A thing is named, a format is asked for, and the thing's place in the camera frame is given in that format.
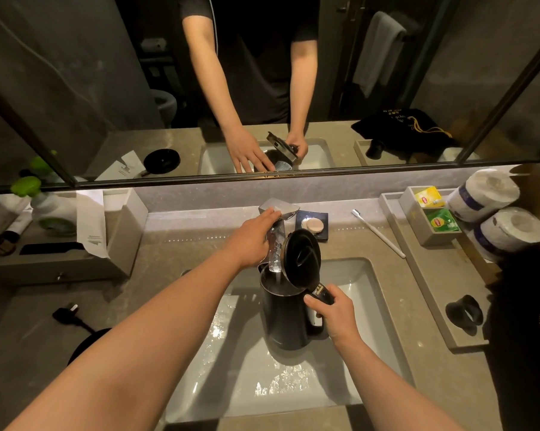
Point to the person's left hand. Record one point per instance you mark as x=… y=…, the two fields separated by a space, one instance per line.
x=247 y=242

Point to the person's right hand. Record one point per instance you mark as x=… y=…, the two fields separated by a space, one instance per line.
x=339 y=316

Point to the person's right thumb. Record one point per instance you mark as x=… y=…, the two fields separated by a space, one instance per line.
x=315 y=302

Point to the person's left fingers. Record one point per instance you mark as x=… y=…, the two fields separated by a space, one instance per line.
x=266 y=216

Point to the chrome faucet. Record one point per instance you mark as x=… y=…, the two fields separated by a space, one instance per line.
x=282 y=205

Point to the black electric kettle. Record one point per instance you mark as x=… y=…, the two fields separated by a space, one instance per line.
x=288 y=318

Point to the person's left forearm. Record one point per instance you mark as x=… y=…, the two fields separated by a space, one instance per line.
x=139 y=350

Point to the person's right forearm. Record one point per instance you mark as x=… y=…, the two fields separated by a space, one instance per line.
x=386 y=390

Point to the round beige soap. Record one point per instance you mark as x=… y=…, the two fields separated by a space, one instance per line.
x=313 y=225

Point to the dark square soap dish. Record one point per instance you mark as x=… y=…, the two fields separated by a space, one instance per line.
x=321 y=216

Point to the white sink basin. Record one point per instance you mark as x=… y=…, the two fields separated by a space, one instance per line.
x=252 y=368

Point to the white toothbrush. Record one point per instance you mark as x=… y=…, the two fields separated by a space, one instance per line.
x=380 y=234

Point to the long grey tray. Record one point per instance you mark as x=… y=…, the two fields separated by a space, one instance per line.
x=436 y=273

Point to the small grey open box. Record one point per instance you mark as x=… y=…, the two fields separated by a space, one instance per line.
x=415 y=219

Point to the grey tissue box organizer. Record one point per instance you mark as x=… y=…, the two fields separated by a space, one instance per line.
x=126 y=237

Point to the black cup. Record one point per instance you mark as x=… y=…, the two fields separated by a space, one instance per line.
x=465 y=315

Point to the green tea bag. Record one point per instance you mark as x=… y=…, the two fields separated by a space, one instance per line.
x=442 y=220

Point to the yellow tea bag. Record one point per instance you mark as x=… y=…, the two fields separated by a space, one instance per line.
x=429 y=197

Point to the wrapped toilet paper roll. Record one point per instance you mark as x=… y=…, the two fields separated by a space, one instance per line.
x=483 y=192
x=510 y=233

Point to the white bottle green cap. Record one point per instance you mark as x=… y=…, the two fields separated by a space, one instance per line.
x=52 y=210

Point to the black kettle base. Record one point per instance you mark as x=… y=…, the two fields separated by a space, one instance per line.
x=88 y=345

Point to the black power plug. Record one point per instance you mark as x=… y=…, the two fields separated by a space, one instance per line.
x=65 y=315

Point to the white tube black cap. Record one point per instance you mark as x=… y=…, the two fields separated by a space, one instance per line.
x=17 y=226

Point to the black framed wall mirror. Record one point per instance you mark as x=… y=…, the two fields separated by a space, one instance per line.
x=72 y=85

